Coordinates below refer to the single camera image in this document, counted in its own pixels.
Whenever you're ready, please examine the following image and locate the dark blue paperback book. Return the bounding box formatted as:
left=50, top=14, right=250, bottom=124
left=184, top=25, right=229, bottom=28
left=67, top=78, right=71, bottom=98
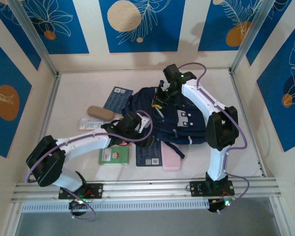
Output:
left=103, top=86, right=134, bottom=116
left=135, top=139, right=163, bottom=168

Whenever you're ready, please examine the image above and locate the aluminium corner post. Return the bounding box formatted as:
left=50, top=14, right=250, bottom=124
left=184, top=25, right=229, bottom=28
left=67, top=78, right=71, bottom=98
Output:
left=7, top=0, right=59, bottom=77
left=229, top=0, right=273, bottom=74

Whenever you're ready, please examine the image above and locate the navy blue backpack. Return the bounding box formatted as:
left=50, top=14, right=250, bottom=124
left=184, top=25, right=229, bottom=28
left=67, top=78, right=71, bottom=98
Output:
left=121, top=86, right=212, bottom=160

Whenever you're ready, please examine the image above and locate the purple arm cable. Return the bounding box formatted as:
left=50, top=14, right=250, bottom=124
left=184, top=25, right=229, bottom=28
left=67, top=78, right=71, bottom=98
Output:
left=178, top=62, right=251, bottom=213
left=24, top=110, right=154, bottom=221

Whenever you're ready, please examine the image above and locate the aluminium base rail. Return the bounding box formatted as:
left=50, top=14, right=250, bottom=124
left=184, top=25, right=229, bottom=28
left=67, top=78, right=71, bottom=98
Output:
left=11, top=177, right=280, bottom=204

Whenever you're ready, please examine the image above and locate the tan oval pencil case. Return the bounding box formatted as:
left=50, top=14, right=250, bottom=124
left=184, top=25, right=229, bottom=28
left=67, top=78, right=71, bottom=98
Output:
left=87, top=105, right=116, bottom=121

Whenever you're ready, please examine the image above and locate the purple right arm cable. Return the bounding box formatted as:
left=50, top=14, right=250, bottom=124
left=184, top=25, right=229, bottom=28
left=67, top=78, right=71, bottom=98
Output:
left=178, top=62, right=251, bottom=213

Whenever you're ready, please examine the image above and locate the white slotted cable duct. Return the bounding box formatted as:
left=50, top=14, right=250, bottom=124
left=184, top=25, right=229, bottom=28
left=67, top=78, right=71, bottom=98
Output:
left=21, top=198, right=211, bottom=214

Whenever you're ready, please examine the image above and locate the aluminium left corner post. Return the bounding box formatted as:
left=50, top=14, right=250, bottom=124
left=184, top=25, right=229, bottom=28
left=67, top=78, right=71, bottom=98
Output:
left=7, top=0, right=59, bottom=77

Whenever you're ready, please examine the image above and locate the black right controller box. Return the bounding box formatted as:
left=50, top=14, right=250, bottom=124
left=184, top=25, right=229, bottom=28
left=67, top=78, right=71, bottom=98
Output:
left=207, top=198, right=233, bottom=214

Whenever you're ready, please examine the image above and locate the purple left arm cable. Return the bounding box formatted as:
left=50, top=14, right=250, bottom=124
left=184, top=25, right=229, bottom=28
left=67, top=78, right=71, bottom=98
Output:
left=24, top=110, right=154, bottom=221

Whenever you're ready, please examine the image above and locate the green and white box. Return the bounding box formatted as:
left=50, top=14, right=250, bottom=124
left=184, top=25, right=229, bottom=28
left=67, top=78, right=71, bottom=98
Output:
left=98, top=145, right=130, bottom=166

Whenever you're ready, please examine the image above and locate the aluminium right corner post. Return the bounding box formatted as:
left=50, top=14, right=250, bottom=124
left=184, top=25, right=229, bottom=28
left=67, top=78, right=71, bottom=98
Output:
left=229, top=0, right=273, bottom=74

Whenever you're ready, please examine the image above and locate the black controller box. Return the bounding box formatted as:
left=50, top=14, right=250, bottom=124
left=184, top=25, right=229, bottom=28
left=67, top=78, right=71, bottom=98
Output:
left=207, top=198, right=233, bottom=214
left=68, top=198, right=88, bottom=217

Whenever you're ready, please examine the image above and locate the aluminium right side rail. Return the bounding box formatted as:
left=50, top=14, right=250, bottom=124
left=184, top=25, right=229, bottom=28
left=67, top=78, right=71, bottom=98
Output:
left=228, top=70, right=267, bottom=177

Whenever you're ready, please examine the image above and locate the pink pencil case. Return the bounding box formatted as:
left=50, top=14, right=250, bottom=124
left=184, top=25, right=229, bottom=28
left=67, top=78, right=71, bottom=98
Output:
left=161, top=142, right=182, bottom=172

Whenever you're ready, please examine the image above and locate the white tissue packet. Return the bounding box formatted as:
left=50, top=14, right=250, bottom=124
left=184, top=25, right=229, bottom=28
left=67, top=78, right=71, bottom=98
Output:
left=79, top=117, right=105, bottom=131

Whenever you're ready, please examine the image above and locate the black left controller box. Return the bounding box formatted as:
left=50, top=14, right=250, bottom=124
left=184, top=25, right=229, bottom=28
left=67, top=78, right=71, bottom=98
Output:
left=68, top=198, right=88, bottom=217

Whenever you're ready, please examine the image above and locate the aluminium left side rail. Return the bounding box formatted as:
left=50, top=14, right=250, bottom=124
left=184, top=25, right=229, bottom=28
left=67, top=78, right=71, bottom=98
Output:
left=27, top=73, right=62, bottom=184

